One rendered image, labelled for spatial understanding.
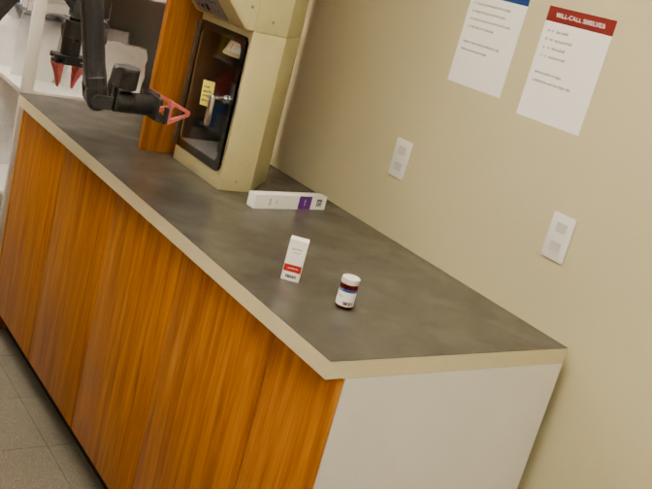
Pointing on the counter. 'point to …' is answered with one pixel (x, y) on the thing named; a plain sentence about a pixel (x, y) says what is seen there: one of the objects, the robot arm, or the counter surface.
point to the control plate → (211, 7)
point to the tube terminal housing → (256, 97)
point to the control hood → (238, 12)
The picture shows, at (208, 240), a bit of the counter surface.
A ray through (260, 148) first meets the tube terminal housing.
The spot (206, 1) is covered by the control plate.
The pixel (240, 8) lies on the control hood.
